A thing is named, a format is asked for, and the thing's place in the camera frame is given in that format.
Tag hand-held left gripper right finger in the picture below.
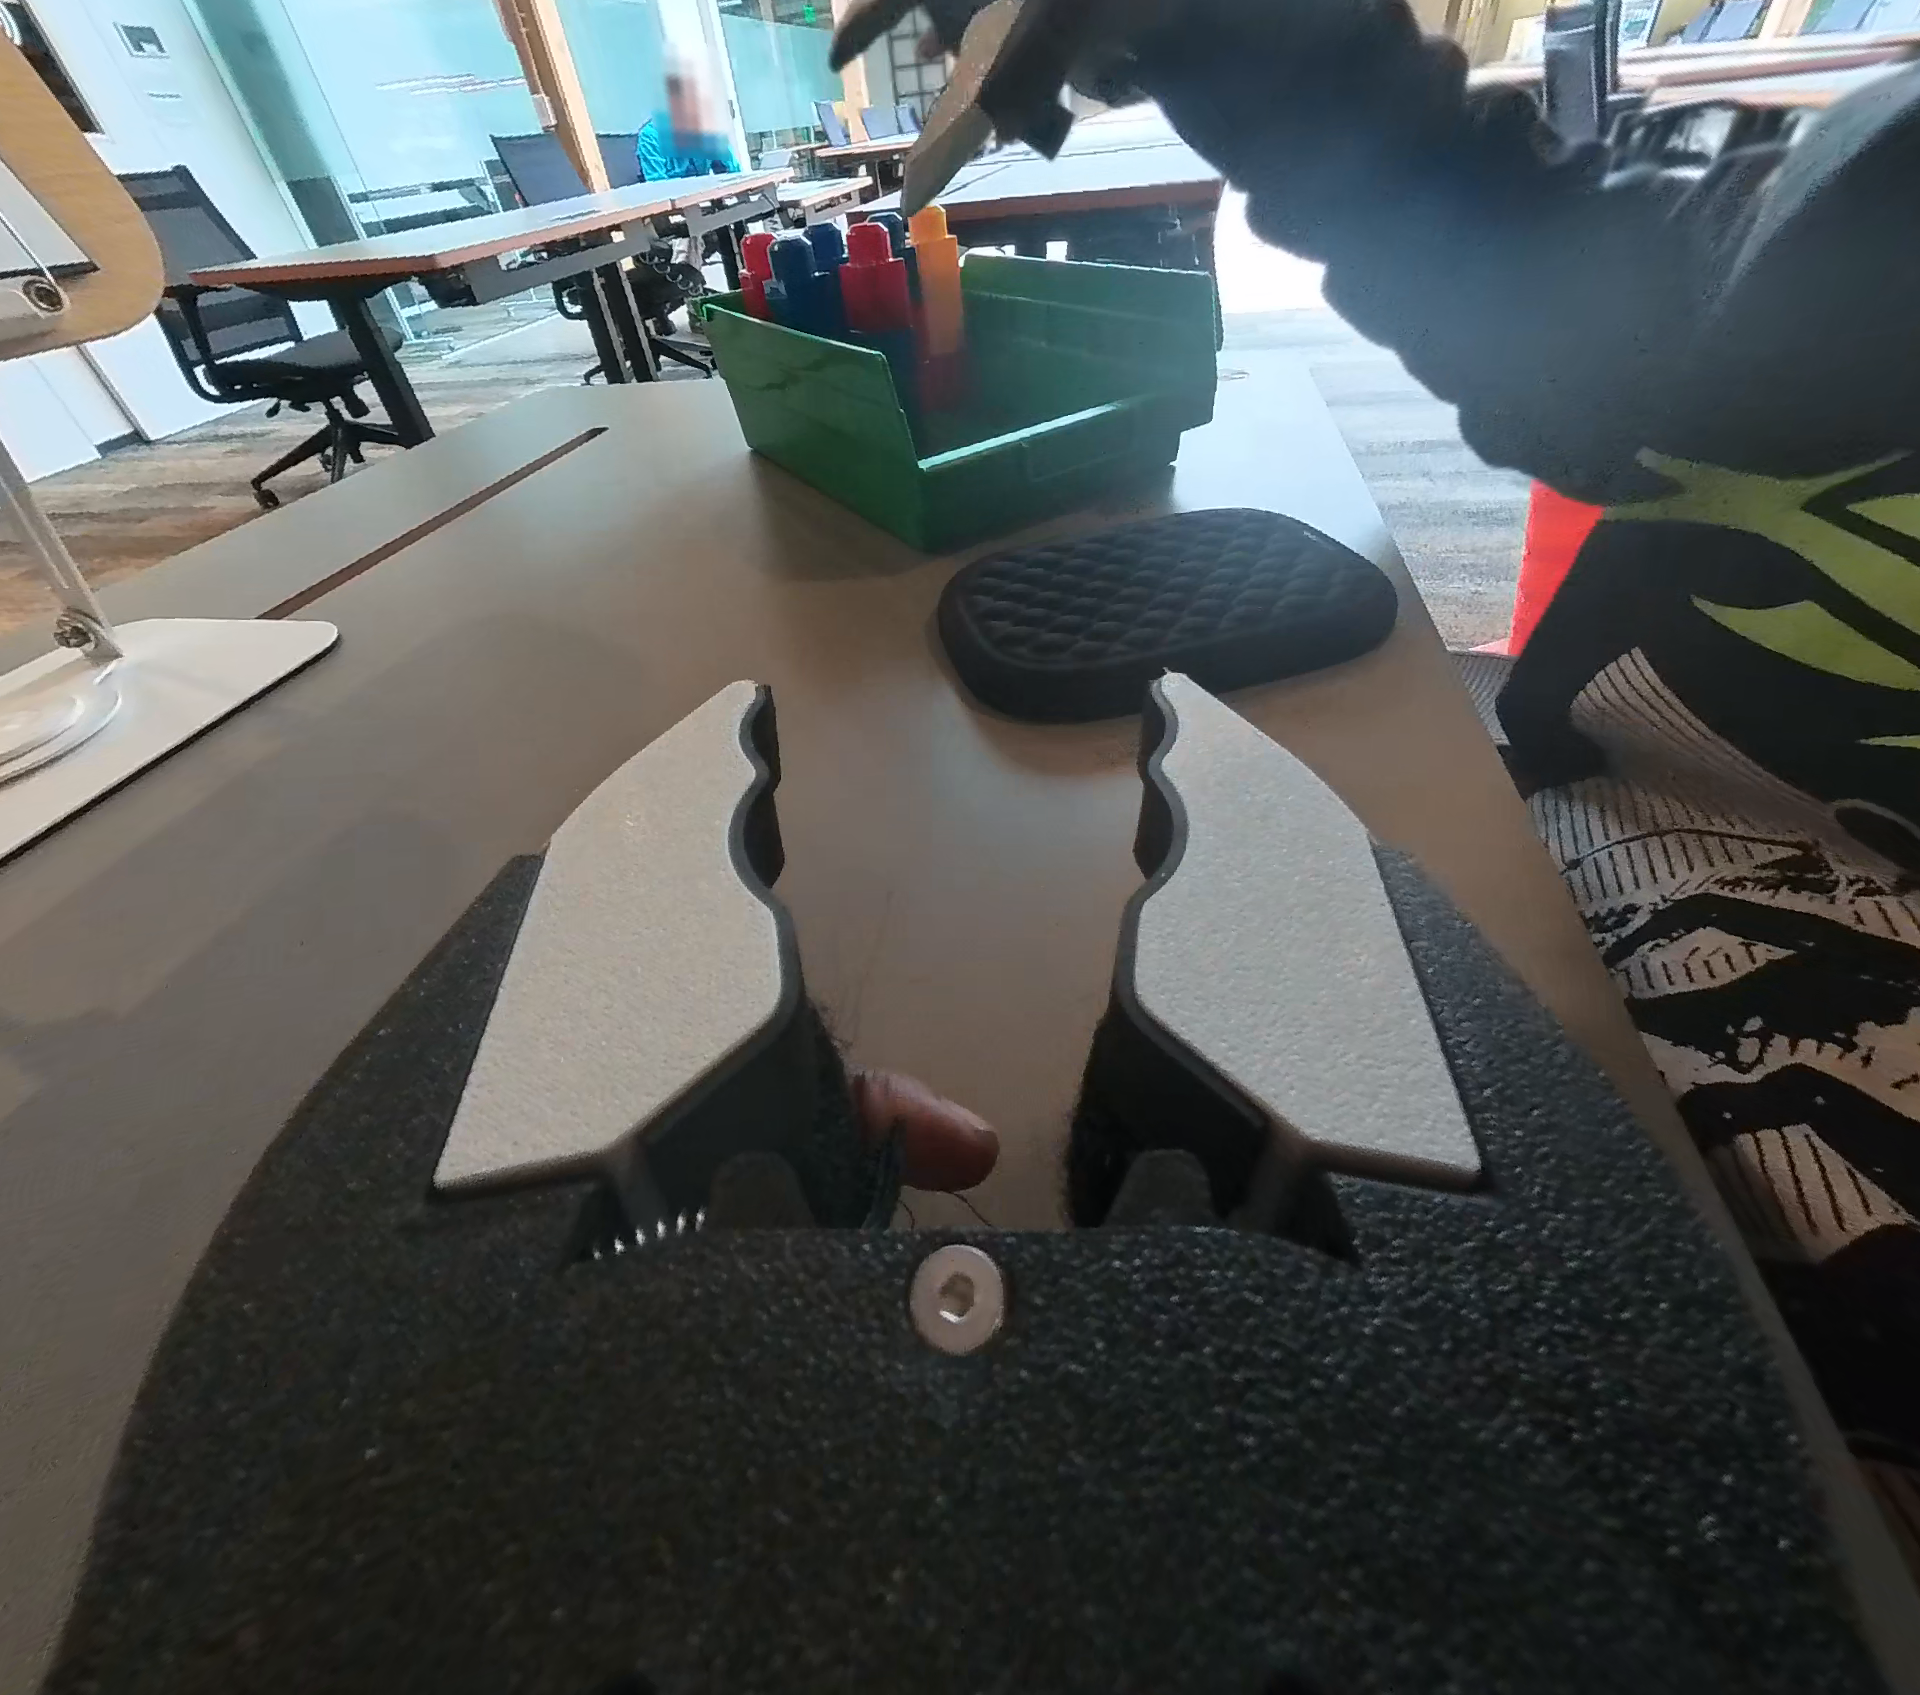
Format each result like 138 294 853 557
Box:
1110 671 1488 1196

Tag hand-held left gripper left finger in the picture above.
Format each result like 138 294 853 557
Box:
435 678 806 1197

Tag cluster of colourful mega blocks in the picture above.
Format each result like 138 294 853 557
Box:
736 202 969 410

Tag green plastic bin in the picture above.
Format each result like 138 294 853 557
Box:
701 252 1220 555

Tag person's right forearm black sleeve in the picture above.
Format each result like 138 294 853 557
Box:
1155 0 1920 511

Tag person's right hand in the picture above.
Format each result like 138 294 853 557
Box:
1073 0 1220 114

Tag person's left hand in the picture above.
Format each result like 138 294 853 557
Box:
851 1072 1002 1190

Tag wood-topped office table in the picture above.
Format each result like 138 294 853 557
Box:
898 107 1225 229
194 171 792 447

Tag black quilted wrist rest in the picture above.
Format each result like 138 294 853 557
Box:
939 508 1399 725

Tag person's white patterned pants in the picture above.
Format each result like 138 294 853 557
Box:
1531 653 1920 1292

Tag orange traffic cone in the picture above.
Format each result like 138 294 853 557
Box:
1507 483 1608 659

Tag instruction sign stand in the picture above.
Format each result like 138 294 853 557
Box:
0 31 341 866

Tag person's black green top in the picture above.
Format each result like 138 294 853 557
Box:
1495 451 1920 857

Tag black mesh office chair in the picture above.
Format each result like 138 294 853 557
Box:
121 170 411 509

